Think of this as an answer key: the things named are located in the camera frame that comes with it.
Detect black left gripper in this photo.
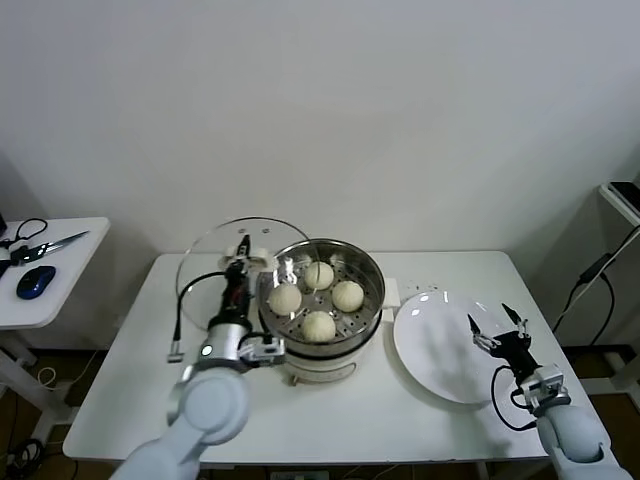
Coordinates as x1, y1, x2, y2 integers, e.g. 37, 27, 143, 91
220, 236, 253, 327

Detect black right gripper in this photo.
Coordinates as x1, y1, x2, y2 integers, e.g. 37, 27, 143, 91
467, 302, 537, 375

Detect round glass lid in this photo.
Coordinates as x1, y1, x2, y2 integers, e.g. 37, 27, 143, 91
175, 215, 314, 332

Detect white steamed baozi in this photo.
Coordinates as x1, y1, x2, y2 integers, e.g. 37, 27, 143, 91
331, 280, 365, 312
268, 284, 303, 316
303, 260, 335, 291
301, 309, 336, 343

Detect steel steamer basket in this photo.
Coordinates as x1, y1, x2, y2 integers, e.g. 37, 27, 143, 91
255, 239, 401, 351

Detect large white plate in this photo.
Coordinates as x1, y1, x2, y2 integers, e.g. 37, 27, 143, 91
392, 291, 519, 405

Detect white electric cooker pot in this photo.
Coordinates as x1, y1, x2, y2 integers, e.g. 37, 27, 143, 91
259, 299, 396, 389

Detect small white side table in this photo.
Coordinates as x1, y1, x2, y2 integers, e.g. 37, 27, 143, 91
0, 216, 111, 441

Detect white shelf unit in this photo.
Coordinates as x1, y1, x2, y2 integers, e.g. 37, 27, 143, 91
599, 180, 640, 226

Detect blue computer mouse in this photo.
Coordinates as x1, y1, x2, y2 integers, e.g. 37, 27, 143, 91
15, 264, 57, 300

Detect white power strip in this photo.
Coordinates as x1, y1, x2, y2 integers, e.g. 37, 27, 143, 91
269, 468, 331, 480

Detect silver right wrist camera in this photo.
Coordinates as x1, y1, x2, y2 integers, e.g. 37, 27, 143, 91
525, 366, 571, 409

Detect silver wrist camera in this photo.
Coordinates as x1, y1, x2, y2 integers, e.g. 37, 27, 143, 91
525, 366, 571, 409
238, 335, 287, 362

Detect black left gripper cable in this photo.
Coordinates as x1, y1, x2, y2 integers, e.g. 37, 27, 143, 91
167, 272, 231, 365

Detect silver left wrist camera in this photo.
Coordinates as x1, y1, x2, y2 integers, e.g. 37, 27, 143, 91
238, 335, 287, 362

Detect black handled scissors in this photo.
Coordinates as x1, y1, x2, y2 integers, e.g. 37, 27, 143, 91
9, 229, 91, 265

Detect black looped cord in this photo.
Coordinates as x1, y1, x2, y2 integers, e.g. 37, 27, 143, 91
0, 218, 50, 251

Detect tangled black floor cables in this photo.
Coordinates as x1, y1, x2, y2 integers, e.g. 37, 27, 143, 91
9, 438, 46, 471

